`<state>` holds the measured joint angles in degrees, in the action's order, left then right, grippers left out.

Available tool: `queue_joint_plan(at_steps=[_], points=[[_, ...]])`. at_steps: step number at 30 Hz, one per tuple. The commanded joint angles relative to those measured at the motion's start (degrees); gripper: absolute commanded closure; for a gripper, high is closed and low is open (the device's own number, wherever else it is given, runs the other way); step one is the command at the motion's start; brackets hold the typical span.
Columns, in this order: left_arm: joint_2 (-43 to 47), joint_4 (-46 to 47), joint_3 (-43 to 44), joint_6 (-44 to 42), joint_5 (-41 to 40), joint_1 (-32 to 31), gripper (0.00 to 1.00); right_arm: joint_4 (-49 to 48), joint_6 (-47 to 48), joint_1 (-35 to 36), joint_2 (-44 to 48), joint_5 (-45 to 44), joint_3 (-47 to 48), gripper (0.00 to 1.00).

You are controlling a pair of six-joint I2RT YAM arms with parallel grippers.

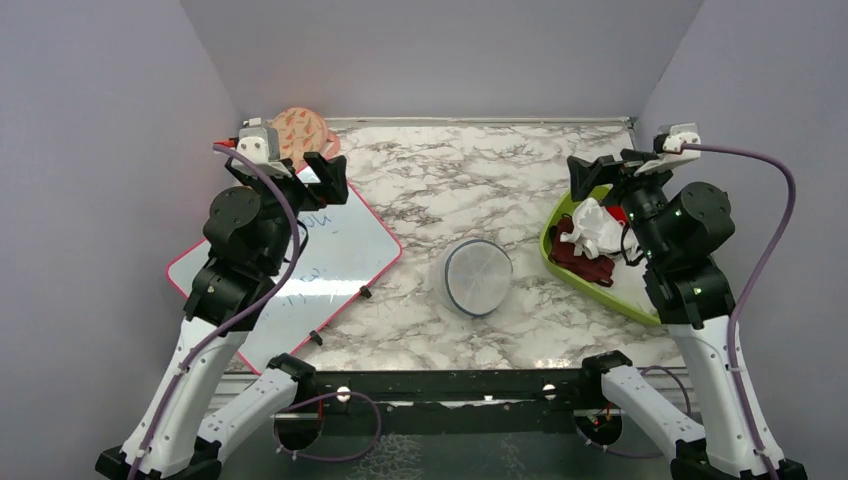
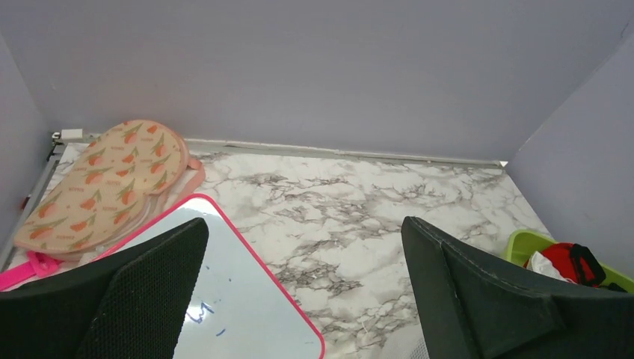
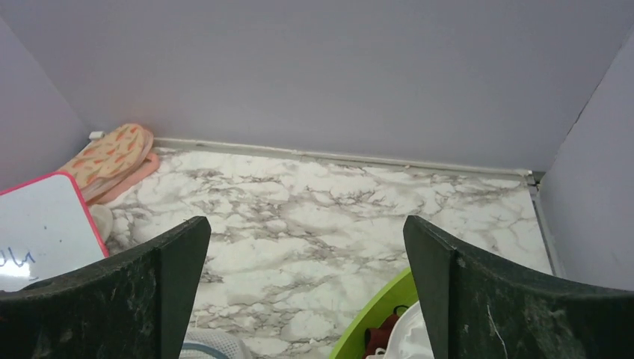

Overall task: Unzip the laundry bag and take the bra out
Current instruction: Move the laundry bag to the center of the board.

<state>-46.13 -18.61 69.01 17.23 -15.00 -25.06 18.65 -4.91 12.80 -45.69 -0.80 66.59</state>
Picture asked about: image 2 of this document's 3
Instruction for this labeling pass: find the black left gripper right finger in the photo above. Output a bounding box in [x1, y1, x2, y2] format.
[401, 217, 633, 358]

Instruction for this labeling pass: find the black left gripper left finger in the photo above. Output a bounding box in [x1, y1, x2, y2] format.
[1, 218, 209, 358]

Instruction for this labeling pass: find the green plastic basket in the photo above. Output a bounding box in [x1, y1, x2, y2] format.
[502, 230, 633, 293]

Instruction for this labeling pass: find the white garment in basket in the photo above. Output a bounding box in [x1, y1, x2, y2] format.
[525, 251, 575, 283]

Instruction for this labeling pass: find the pink framed whiteboard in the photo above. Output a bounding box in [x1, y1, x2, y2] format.
[104, 194, 325, 358]

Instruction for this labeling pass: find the red black garment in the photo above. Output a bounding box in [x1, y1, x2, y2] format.
[539, 243, 606, 287]

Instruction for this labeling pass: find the tulip patterned oven mitt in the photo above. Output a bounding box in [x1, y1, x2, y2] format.
[13, 120, 205, 261]

